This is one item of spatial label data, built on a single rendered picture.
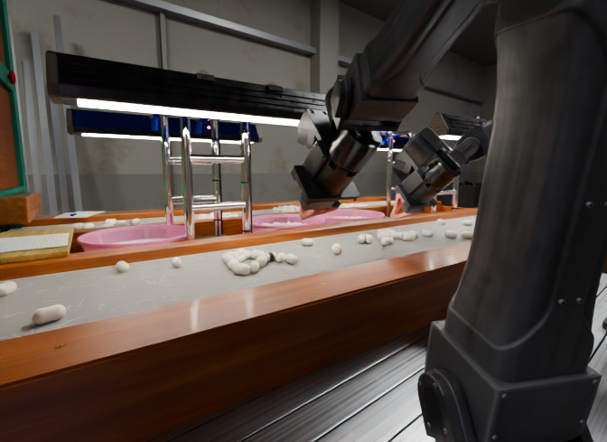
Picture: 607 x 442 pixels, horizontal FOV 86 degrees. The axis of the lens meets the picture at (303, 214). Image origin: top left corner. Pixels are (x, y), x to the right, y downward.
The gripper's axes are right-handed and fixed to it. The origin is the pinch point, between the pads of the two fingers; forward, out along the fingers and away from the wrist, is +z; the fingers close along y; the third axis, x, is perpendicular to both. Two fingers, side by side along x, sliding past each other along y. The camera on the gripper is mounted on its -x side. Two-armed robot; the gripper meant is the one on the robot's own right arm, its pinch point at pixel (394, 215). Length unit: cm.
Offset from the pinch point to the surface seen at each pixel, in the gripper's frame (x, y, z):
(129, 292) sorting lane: 6, 62, 5
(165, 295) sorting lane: 9, 57, 1
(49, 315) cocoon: 9, 71, -1
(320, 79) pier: -262, -172, 127
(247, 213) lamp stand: -15.4, 30.6, 17.6
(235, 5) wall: -313, -73, 95
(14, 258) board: -10, 78, 18
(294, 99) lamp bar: -24.6, 26.6, -12.8
